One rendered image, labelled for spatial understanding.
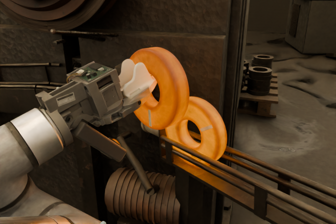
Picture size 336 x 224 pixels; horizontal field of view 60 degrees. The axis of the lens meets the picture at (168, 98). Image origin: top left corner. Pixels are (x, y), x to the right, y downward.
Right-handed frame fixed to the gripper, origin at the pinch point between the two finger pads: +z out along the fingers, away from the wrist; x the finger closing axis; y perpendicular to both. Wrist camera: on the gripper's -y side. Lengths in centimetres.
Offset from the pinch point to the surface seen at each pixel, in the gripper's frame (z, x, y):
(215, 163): 1.0, -11.5, -16.2
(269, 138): 112, 46, -117
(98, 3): 9.3, 29.3, 10.3
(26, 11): -3.4, 46.6, 11.5
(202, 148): 3.5, -5.8, -17.3
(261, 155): 90, 38, -111
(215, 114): 7.6, -7.0, -10.4
